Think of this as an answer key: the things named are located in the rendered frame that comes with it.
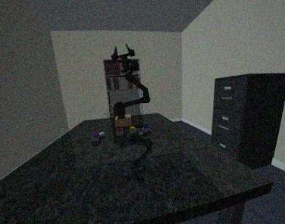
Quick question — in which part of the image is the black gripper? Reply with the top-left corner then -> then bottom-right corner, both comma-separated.
111,44 -> 135,64

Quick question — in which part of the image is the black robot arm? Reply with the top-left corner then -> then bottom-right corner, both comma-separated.
114,59 -> 151,119

